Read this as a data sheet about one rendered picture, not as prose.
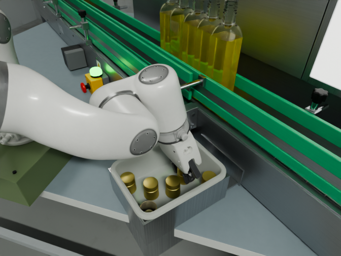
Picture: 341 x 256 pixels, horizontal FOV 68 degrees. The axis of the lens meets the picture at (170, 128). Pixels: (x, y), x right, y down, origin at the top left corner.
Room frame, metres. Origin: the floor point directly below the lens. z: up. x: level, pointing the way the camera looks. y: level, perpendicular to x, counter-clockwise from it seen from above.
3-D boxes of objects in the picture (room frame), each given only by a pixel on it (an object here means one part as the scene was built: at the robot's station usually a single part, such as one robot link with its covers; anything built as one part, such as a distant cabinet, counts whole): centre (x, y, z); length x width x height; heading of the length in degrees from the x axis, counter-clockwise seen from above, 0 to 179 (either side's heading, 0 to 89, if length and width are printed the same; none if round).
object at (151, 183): (0.37, 0.04, 0.79); 0.04 x 0.04 x 0.04
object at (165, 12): (0.79, 0.00, 0.99); 0.06 x 0.06 x 0.21; 34
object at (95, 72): (0.86, 0.28, 0.84); 0.04 x 0.04 x 0.03
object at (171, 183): (0.38, -0.01, 0.79); 0.04 x 0.04 x 0.04
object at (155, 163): (0.39, 0.01, 0.80); 0.22 x 0.17 x 0.09; 123
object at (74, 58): (1.09, 0.43, 0.79); 0.08 x 0.08 x 0.08; 33
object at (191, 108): (0.55, -0.03, 0.85); 0.09 x 0.04 x 0.07; 123
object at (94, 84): (0.86, 0.28, 0.79); 0.07 x 0.07 x 0.07; 33
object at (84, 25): (1.01, 0.35, 0.94); 0.07 x 0.04 x 0.13; 123
